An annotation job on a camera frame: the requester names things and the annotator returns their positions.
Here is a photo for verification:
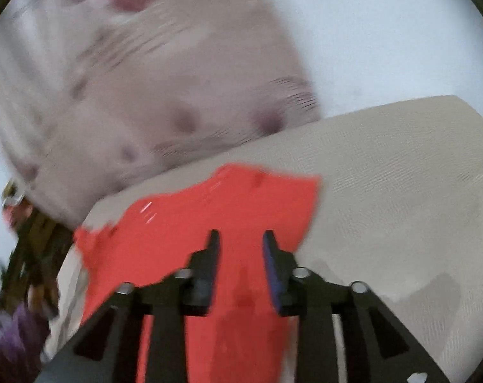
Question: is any red knit sweater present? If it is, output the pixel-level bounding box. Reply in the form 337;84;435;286
75;163;321;382

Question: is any dark wooden cabinet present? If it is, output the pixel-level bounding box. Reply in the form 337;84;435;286
0;209;72;314

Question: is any floral bag on cabinet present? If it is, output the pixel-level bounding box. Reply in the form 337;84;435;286
1;179;34;231

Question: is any leaf-print satin curtain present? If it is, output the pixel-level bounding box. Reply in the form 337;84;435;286
0;0;320;227

